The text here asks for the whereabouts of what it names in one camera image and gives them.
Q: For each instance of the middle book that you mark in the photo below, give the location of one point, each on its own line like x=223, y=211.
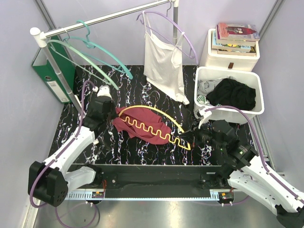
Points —
x=215, y=44

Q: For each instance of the black garment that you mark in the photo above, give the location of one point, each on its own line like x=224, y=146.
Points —
x=233, y=93

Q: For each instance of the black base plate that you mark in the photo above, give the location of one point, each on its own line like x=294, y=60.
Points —
x=118, y=176

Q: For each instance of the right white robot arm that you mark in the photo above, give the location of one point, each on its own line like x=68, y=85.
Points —
x=241, y=167

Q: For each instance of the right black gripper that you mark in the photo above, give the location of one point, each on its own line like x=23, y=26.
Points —
x=192, y=136

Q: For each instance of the white storage box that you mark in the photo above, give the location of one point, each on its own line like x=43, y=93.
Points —
x=211, y=58

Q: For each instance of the top pink book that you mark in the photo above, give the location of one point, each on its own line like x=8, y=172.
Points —
x=230, y=31

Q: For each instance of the grey garment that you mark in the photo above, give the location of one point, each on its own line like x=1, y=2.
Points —
x=207, y=86

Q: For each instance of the teal hanger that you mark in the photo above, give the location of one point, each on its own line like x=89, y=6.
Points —
x=91, y=45

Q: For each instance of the bottom book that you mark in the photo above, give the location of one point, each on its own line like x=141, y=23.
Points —
x=252, y=52

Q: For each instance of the green binder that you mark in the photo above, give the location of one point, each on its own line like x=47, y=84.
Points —
x=45, y=71

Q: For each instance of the silver clothes rail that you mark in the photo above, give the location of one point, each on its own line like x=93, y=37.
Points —
x=40, y=38

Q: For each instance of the white tank top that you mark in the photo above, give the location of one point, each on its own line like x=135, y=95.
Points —
x=163, y=66

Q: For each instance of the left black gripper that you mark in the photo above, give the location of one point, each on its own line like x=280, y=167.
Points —
x=114, y=115

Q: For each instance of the green patterned garment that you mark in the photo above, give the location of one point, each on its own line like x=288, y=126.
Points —
x=203, y=100

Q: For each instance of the black marbled mat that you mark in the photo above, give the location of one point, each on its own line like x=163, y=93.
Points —
x=117, y=147

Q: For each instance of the light green hanger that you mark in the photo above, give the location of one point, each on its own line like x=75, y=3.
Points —
x=106, y=79

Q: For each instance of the yellow hanger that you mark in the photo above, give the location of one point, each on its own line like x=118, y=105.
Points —
x=150, y=129

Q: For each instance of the white laundry bin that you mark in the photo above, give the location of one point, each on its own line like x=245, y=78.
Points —
x=251, y=79

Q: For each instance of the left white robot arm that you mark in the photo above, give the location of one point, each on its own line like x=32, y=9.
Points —
x=50, y=181

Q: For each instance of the purple hanger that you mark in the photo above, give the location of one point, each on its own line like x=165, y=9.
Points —
x=177, y=31

